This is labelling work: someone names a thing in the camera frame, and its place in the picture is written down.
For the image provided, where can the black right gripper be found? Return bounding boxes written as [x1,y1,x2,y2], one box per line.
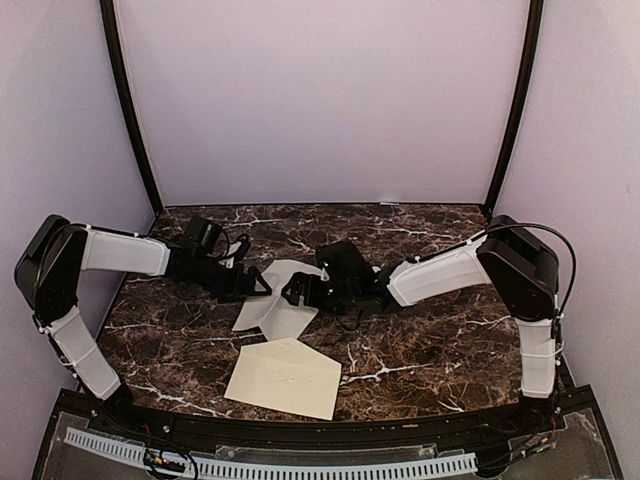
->
[282,270,359,315]

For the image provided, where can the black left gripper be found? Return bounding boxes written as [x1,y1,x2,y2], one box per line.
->
[190,255,272,303]

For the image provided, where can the white letter paper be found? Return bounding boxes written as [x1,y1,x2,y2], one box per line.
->
[232,260,321,341]

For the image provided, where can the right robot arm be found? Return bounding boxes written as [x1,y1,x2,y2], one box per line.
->
[281,215,568,434]

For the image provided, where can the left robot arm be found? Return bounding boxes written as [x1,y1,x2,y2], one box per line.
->
[14,214,272,436]

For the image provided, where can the cream envelope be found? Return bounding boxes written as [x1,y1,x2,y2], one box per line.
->
[224,338,342,420]

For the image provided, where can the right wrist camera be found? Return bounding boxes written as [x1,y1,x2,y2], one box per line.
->
[316,241,375,283]

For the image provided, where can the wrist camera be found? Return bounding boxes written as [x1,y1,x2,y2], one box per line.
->
[178,217,222,255]
[316,241,375,283]

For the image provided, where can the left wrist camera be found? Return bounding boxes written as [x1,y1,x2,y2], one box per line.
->
[178,217,222,255]

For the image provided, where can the black front rail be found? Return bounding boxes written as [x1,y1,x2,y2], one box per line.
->
[54,386,594,451]

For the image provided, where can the white slotted cable duct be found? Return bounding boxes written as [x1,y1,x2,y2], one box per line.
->
[64,427,477,479]

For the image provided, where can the black corner frame post right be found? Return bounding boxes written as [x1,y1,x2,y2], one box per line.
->
[481,0,544,219]

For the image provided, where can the black corner frame post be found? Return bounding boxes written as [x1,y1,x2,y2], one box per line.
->
[481,0,544,219]
[99,0,164,216]

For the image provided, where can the black corner frame post left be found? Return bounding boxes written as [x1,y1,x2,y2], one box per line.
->
[99,0,164,216]

